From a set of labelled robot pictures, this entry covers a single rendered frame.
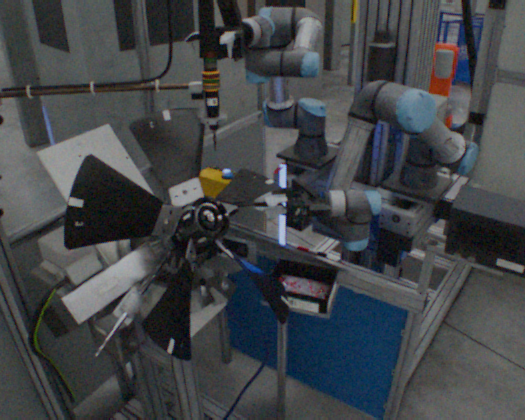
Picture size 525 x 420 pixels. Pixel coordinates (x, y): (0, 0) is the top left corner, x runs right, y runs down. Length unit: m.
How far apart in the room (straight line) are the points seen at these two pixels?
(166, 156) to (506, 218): 0.93
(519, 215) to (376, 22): 0.98
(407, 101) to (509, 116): 1.51
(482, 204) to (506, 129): 1.48
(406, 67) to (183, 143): 0.98
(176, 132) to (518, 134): 1.99
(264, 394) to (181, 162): 1.36
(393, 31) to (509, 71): 0.99
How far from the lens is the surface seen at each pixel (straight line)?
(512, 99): 2.73
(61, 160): 1.40
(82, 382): 2.29
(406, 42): 1.88
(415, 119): 1.31
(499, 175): 2.88
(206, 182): 1.75
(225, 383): 2.35
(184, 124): 1.33
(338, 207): 1.31
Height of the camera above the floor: 1.83
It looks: 30 degrees down
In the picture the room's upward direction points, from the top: 1 degrees counter-clockwise
